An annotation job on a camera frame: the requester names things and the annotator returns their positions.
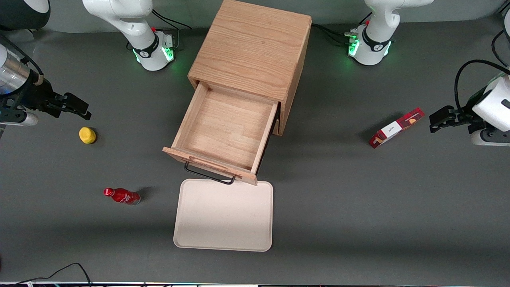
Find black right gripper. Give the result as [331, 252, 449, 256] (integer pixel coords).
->
[0, 76, 92, 122]

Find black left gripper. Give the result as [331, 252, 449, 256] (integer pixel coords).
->
[429, 104, 487, 134]

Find wooden drawer with black handle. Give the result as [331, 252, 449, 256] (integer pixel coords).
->
[163, 82, 281, 186]

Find wooden drawer cabinet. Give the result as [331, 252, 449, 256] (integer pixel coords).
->
[188, 0, 312, 136]

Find yellow lemon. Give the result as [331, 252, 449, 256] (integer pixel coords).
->
[79, 127, 97, 145]

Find red and white carton box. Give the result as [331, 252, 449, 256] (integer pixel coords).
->
[369, 107, 425, 149]

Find red soda bottle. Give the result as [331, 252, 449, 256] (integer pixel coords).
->
[104, 188, 141, 206]

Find beige rectangular tray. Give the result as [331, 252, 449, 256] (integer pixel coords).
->
[173, 179, 274, 252]

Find black left arm looped cable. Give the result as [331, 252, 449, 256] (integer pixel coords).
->
[455, 29, 510, 113]

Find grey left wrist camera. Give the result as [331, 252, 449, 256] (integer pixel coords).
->
[470, 128, 510, 147]

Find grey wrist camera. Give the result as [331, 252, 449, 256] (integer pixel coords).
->
[470, 128, 510, 147]
[0, 111, 39, 128]

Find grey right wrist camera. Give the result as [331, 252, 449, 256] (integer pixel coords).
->
[0, 111, 39, 128]

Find black left arm base cables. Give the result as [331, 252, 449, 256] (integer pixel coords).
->
[312, 12, 373, 47]

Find black cable at table edge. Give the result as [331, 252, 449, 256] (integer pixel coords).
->
[0, 263, 93, 287]

